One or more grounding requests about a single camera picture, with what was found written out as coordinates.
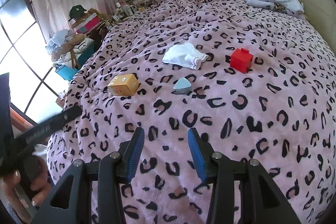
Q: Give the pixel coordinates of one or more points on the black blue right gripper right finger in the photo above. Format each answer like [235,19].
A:
[261,200]

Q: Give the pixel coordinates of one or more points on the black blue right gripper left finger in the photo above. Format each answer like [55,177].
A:
[70,199]

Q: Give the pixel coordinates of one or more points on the person's left hand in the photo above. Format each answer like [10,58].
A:
[40,185]

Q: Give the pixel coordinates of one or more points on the pink leopard print blanket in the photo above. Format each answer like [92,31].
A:
[281,112]

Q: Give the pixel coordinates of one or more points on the yellow cardboard box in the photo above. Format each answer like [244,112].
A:
[123,85]

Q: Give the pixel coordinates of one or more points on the light blue triangular sponge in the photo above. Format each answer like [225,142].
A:
[182,86]

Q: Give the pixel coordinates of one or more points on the pink white box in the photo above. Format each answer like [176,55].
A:
[87,25]

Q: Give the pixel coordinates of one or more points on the red cube box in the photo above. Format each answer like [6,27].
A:
[241,60]

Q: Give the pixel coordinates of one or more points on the dark green cap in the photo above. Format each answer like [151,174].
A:
[76,12]

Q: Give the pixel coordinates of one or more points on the white crumpled cloth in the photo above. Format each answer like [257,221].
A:
[184,55]

